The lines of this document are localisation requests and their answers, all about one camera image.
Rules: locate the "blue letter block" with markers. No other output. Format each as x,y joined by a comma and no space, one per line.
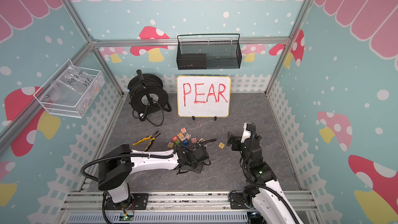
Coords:
185,142

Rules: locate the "black box in basket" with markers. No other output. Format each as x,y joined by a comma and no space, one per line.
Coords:
191,61

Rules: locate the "wooden block far right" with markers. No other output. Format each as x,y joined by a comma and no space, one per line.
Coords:
221,145

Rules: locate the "black wire mesh basket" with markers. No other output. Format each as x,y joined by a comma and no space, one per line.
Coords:
222,50

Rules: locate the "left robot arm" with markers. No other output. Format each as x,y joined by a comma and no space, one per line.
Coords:
111,170

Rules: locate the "yellow black pliers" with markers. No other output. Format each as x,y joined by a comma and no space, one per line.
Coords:
151,138

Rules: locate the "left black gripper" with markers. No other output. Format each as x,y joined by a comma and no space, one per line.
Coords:
198,169

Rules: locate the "white board with PEAR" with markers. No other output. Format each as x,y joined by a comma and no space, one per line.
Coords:
203,96

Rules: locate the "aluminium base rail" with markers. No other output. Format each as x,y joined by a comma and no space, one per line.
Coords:
163,207

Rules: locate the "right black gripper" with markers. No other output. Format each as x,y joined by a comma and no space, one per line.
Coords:
231,139

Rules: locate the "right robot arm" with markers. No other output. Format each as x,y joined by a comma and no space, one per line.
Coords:
263,192

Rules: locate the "black cable reel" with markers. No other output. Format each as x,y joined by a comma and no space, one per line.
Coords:
147,96

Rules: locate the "clear acrylic wall bin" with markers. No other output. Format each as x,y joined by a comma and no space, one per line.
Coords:
71,92

